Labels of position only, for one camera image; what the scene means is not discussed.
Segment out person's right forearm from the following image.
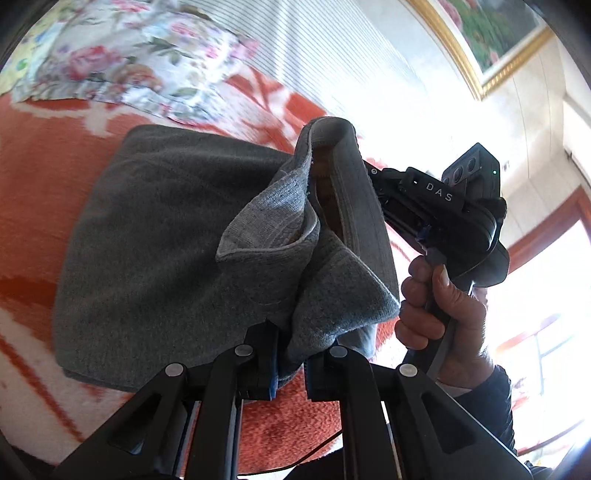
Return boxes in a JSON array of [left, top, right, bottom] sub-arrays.
[[434, 364, 517, 455]]

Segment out gold framed flower painting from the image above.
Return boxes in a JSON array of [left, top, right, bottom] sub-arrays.
[[406, 0, 555, 101]]

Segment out wooden door frame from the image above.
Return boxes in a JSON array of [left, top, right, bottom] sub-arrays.
[[505, 184, 591, 278]]

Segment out person's right hand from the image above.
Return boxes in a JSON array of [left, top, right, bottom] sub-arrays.
[[394, 254, 498, 394]]

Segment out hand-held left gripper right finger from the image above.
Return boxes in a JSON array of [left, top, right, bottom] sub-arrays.
[[305, 344, 532, 480]]

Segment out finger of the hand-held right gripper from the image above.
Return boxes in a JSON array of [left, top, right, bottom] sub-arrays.
[[362, 159, 408, 186]]

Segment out orange and white blanket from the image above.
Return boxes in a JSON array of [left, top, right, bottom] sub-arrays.
[[0, 65, 416, 467]]

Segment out floral pillow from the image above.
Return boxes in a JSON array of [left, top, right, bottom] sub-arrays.
[[11, 0, 262, 127]]

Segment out white striped bedding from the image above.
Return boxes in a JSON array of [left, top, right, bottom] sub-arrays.
[[189, 0, 481, 153]]

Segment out yellow cartoon print pillow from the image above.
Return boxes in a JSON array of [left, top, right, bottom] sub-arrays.
[[0, 21, 61, 95]]

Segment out black cable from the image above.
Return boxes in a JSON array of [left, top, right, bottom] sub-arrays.
[[238, 427, 345, 477]]

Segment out grey pants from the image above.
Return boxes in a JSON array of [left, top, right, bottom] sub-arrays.
[[53, 116, 402, 393]]

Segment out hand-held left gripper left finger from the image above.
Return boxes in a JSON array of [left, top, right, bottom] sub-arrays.
[[53, 323, 280, 480]]

